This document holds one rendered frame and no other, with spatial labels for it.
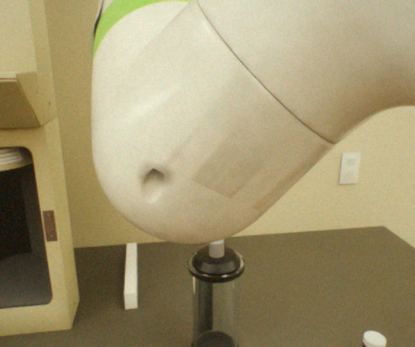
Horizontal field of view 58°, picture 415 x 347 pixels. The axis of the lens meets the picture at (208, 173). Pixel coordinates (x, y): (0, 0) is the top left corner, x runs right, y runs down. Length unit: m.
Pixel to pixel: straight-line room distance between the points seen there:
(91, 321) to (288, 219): 0.76
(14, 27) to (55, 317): 0.61
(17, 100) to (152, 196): 0.54
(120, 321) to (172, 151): 0.81
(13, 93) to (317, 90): 0.58
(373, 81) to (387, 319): 0.90
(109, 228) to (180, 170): 1.14
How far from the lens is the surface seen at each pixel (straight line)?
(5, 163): 0.86
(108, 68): 0.23
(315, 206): 1.41
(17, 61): 0.78
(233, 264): 0.70
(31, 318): 0.97
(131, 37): 0.24
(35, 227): 1.10
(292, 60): 0.16
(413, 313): 1.09
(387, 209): 1.56
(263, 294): 1.04
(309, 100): 0.17
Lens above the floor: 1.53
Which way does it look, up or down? 17 degrees down
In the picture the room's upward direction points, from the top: straight up
